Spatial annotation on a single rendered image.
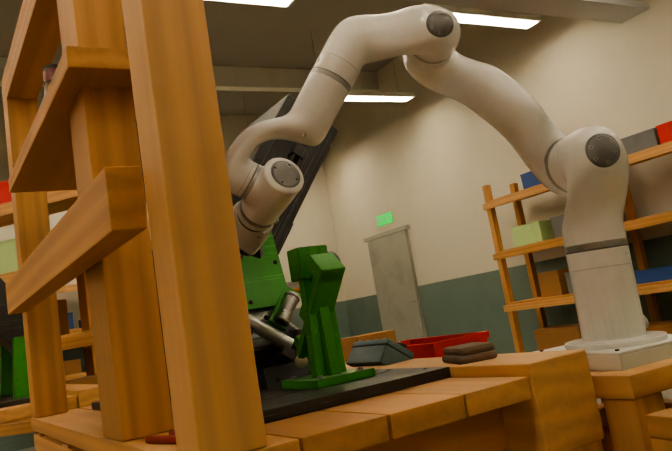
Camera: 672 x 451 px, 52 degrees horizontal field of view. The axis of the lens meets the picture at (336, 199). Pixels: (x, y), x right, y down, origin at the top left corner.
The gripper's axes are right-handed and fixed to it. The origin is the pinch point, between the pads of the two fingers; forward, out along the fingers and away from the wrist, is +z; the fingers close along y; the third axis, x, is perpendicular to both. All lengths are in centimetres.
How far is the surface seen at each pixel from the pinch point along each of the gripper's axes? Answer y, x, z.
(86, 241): 18, 37, -33
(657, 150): -248, -455, 160
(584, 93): -207, -589, 231
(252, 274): -7.5, 0.0, 2.8
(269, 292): -13.1, 1.2, 3.0
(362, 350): -39.1, -1.1, 3.6
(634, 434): -72, 17, -49
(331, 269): -17.8, 9.2, -27.5
